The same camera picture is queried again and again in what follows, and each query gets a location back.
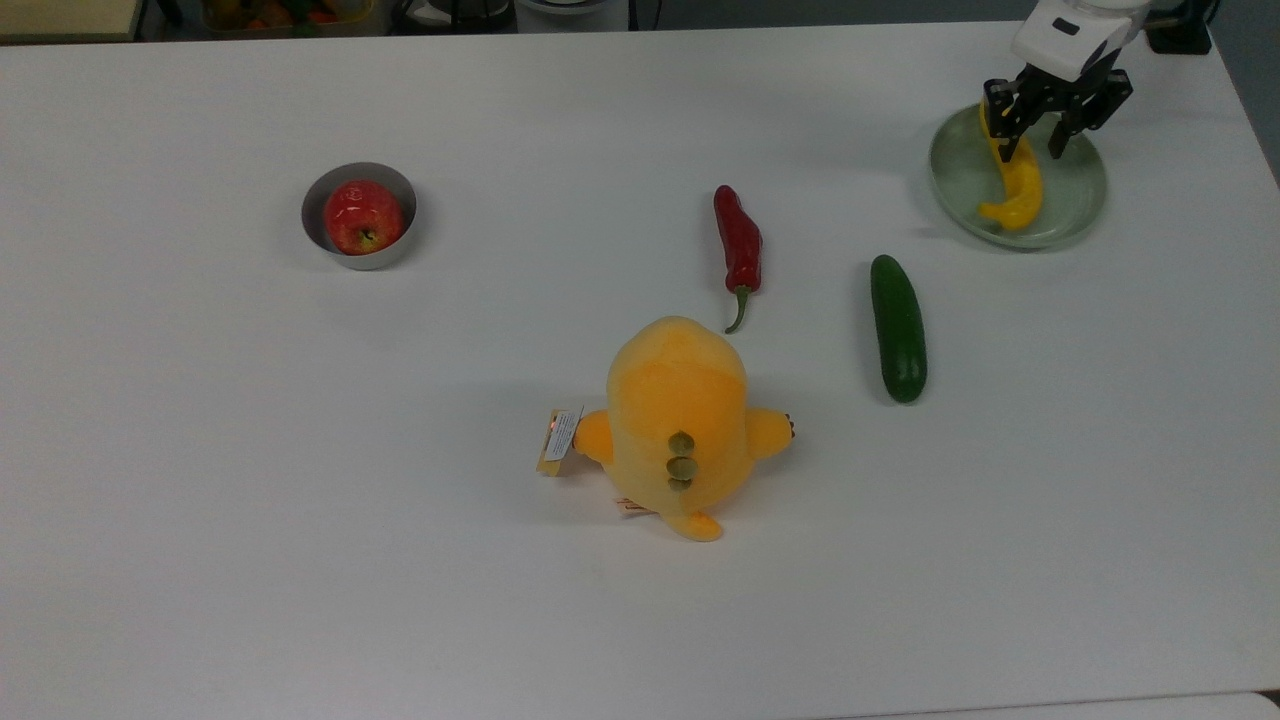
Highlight red toy apple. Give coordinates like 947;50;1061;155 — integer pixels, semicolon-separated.
321;179;407;257

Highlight box of toy fruits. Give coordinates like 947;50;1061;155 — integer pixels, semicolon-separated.
198;0;383;37

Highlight dark and white gripper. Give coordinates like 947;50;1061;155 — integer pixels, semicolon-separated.
982;0;1151;164

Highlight green toy cucumber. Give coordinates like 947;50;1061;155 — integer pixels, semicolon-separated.
869;253;929;406

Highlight yellow toy banana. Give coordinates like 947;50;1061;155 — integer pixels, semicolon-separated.
976;100;1045;233

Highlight black table clamp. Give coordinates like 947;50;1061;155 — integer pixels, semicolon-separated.
1144;0;1214;57

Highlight red toy chili pepper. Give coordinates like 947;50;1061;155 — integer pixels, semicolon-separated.
712;184;765;336

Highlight wooden desk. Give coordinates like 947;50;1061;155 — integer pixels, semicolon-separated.
0;0;143;43

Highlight pale green plastic plate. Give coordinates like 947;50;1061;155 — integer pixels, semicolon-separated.
927;102;1110;251

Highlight orange plush dinosaur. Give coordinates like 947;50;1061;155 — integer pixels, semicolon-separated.
535;315;798;544

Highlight small metal bowl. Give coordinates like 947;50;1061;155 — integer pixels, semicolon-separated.
300;161;419;273

